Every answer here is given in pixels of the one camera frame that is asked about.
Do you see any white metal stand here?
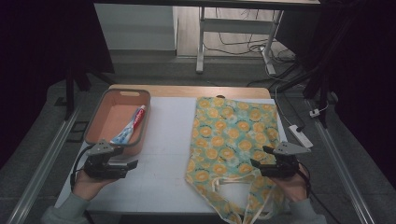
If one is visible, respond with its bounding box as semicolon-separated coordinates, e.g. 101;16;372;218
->
204;8;296;64

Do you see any right hand-held gripper cable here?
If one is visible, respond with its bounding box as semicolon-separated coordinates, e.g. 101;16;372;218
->
297;161;342;224

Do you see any white floor cable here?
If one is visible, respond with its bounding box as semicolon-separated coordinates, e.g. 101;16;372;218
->
264;46;295;127

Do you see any person's left hand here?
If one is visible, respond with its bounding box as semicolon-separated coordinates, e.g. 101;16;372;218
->
72;169;119;202

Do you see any orange plastic basket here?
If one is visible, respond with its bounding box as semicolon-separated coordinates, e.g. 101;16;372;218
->
83;88;152;157

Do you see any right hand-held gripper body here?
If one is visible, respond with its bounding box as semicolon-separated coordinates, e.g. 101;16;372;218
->
260;141;312;179

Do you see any white-legged desk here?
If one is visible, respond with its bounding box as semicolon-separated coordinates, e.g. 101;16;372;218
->
92;0;321;76

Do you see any white table mat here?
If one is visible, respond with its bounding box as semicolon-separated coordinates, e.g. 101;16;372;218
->
54;96;289;216

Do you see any white power strip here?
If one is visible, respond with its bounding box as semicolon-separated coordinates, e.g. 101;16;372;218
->
288;124;315;149

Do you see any black floor bracket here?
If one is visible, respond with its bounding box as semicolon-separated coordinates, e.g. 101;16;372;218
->
66;120;91;144

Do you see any toothpaste tube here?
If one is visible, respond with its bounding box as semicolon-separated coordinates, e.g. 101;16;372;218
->
109;105;148;146

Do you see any orange print tote bag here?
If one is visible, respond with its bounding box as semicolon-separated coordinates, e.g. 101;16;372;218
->
185;96;289;224

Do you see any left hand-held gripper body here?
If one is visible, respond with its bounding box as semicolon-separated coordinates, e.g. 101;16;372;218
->
83;138;130;181

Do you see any black metal stand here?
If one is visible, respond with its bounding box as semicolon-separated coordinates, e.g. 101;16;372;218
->
64;60;117;121
274;18;333;129

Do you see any aluminium floor rail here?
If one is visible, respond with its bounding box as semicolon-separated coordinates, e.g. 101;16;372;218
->
312;119;376;224
6;105;82;224

